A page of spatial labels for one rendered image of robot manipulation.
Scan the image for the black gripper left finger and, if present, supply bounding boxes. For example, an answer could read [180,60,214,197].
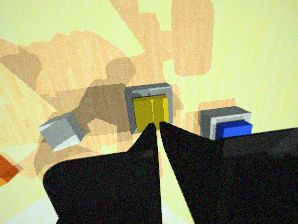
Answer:
[43,123,162,224]

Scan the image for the blue button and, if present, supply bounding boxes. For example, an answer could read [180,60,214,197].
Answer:
[200,106,253,140]

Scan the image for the yellow button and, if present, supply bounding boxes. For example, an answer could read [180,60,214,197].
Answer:
[124,82,173,134]

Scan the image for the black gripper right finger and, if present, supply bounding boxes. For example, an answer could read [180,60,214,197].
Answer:
[159,121,298,224]

